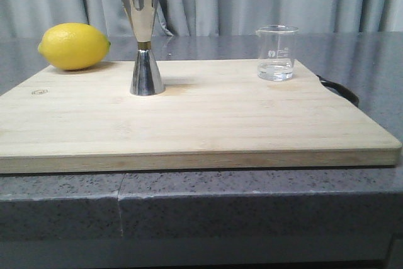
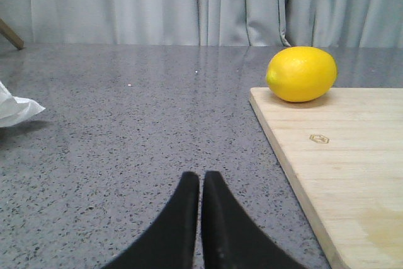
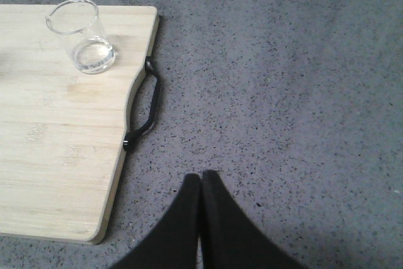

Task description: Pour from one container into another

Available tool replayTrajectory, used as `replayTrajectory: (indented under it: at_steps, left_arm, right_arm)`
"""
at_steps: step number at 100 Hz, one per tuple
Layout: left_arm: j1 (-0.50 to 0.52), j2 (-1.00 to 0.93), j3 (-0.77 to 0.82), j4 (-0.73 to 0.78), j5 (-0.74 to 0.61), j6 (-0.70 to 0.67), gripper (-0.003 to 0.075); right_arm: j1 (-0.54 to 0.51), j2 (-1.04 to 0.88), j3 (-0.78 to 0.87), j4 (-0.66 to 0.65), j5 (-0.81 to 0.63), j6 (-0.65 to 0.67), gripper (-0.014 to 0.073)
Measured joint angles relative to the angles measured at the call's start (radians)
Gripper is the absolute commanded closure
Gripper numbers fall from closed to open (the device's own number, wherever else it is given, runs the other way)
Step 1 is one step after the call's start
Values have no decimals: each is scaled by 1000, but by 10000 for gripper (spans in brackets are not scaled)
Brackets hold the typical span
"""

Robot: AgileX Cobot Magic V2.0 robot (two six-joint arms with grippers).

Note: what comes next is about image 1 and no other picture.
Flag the wooden cutting board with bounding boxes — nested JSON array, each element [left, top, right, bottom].
[[1, 59, 402, 174]]

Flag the yellow lemon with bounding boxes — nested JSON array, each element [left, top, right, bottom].
[[38, 23, 110, 71]]

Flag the black cutting board handle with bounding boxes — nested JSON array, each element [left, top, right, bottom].
[[317, 74, 360, 107]]

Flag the steel double jigger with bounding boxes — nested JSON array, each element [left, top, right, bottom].
[[121, 0, 164, 96]]

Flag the glass beaker with clear liquid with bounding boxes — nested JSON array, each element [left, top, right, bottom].
[[256, 25, 298, 81]]

